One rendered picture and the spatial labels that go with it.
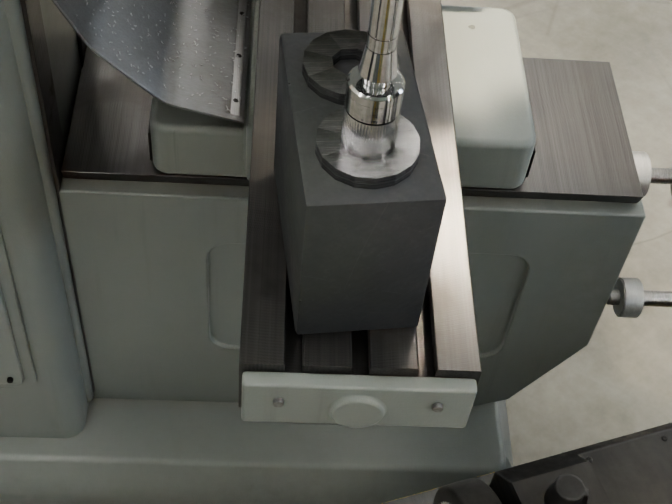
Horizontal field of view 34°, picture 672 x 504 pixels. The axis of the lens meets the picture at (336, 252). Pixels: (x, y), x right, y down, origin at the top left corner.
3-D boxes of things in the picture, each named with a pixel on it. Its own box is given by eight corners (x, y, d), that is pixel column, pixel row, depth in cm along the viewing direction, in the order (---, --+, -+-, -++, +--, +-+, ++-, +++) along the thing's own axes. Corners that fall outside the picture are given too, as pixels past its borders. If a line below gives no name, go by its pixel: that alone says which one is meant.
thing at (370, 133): (331, 129, 93) (336, 77, 88) (379, 114, 94) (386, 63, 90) (356, 165, 90) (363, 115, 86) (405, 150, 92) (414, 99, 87)
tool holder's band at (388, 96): (336, 77, 88) (337, 68, 88) (386, 63, 90) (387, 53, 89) (363, 115, 86) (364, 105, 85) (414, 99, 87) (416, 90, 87)
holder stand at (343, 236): (383, 163, 119) (406, 17, 103) (419, 328, 105) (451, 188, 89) (273, 168, 117) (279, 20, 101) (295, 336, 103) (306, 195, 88)
